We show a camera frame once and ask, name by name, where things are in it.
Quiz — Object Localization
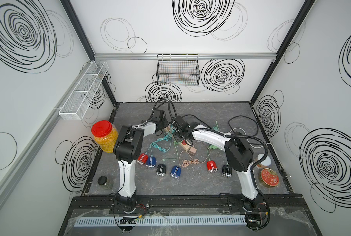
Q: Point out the teal cable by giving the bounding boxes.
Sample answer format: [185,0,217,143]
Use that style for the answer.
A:
[148,131,175,154]

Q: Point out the white wire shelf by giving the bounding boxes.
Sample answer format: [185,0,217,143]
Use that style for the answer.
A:
[59,61,109,120]

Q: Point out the black power cord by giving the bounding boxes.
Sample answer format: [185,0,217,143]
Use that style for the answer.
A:
[181,114,259,142]

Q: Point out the yellow jar red lid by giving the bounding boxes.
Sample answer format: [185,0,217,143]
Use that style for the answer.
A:
[91,121,118,153]

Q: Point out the white slotted cable duct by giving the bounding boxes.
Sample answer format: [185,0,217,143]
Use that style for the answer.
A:
[74,215,247,227]

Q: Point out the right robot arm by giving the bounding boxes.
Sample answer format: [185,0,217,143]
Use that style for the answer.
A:
[172,116,269,206]

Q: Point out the blue striped shaver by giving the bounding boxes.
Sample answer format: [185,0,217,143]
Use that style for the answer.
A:
[170,165,181,179]

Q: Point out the red shaver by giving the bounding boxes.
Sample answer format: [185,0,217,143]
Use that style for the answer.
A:
[207,160,218,173]
[137,153,149,165]

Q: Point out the blue shaver left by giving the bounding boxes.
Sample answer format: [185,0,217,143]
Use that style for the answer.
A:
[146,155,156,168]

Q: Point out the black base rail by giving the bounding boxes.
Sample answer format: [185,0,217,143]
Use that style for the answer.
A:
[110,193,271,214]

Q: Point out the pink charger adapter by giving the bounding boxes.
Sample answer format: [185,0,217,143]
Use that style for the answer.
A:
[188,147,197,156]

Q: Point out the red shaver right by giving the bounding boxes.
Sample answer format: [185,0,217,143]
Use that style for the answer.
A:
[207,160,218,173]

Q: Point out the black wire basket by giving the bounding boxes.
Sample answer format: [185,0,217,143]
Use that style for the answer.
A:
[156,54,201,86]

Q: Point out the black shaver right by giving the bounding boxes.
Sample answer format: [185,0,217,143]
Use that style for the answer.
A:
[222,164,232,178]

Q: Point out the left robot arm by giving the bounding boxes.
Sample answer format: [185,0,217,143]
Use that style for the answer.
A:
[114,108,169,211]

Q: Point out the light green cable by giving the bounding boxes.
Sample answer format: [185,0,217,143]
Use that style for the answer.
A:
[163,138,183,162]

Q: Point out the red round tin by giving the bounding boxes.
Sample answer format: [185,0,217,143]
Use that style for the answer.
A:
[259,168,280,187]

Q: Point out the small dark lid jar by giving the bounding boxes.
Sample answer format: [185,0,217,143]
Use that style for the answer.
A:
[97,176,109,187]

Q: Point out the pink charging cable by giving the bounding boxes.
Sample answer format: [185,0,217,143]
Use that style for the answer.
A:
[178,141,213,168]

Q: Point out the red shaver far left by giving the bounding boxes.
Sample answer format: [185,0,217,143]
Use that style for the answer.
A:
[137,153,149,165]

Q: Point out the beige power strip red sockets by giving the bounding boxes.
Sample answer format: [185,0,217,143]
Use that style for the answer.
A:
[163,126,191,151]

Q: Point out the black shaver left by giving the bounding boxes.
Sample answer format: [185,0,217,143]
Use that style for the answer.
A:
[156,164,167,177]

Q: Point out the black shaver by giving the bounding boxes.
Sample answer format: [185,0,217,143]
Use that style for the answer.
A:
[222,164,232,178]
[156,164,167,177]

